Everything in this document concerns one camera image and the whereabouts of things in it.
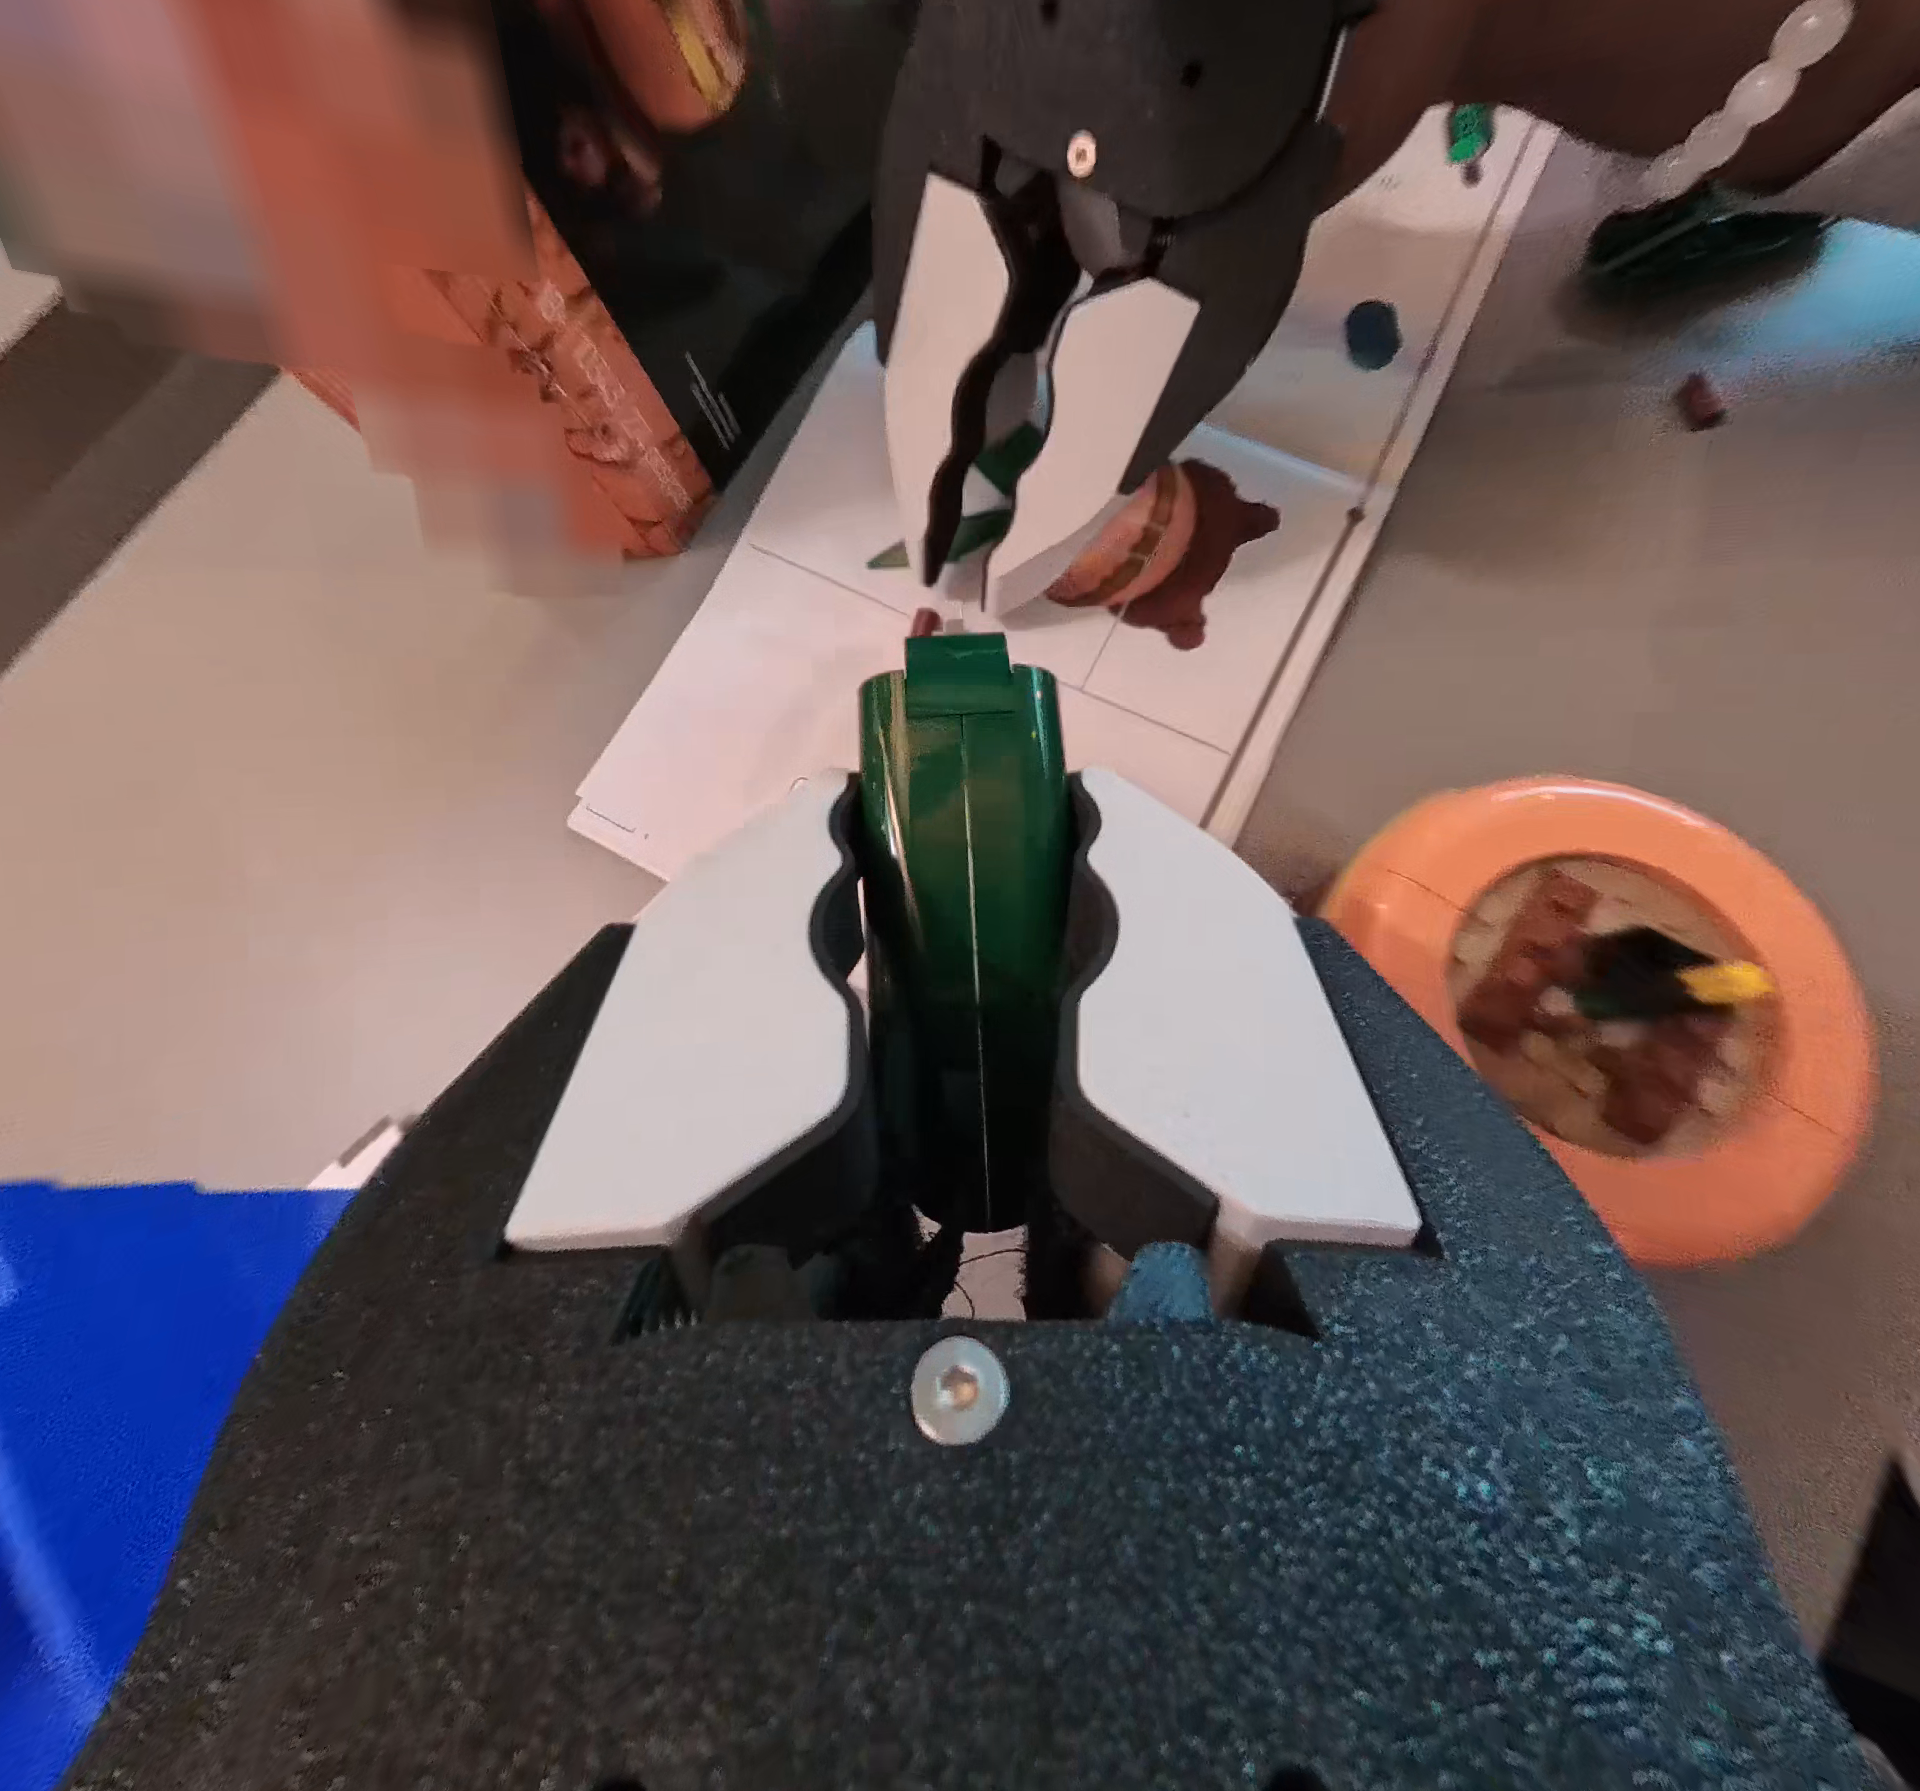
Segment white instruction booklet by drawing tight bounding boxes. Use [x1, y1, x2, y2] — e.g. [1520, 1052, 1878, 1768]
[566, 113, 1562, 882]

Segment grey desk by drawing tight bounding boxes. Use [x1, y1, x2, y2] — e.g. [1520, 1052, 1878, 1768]
[0, 217, 1920, 1674]

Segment black and orange set box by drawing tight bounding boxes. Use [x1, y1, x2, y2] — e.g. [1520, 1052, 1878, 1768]
[283, 0, 924, 564]

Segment dark green leaf brick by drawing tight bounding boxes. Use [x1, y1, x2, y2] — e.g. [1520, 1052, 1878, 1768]
[854, 634, 1074, 1224]

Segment dark green brick pieces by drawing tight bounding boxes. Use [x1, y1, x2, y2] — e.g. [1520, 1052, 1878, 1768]
[1581, 187, 1840, 287]

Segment yellow tipped brick stem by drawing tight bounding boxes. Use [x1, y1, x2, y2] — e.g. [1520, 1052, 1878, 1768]
[1560, 928, 1780, 1028]

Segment pink brick flower pot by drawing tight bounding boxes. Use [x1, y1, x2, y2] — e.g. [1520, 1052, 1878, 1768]
[1320, 776, 1880, 1272]

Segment white bead bracelet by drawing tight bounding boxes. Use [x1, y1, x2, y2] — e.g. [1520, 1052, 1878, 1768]
[1634, 0, 1920, 207]

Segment white paper sheet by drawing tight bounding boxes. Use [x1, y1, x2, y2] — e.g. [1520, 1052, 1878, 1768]
[305, 1114, 426, 1194]

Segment blue plastic bin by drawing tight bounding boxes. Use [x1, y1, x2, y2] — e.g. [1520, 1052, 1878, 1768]
[0, 1180, 350, 1791]

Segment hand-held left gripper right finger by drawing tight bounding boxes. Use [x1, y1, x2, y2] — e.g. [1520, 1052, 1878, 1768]
[1054, 766, 1421, 1260]

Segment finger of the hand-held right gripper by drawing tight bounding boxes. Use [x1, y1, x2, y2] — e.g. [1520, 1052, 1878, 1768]
[882, 169, 1059, 590]
[982, 277, 1205, 618]

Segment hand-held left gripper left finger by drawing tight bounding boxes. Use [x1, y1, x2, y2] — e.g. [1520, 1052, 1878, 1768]
[504, 768, 875, 1256]

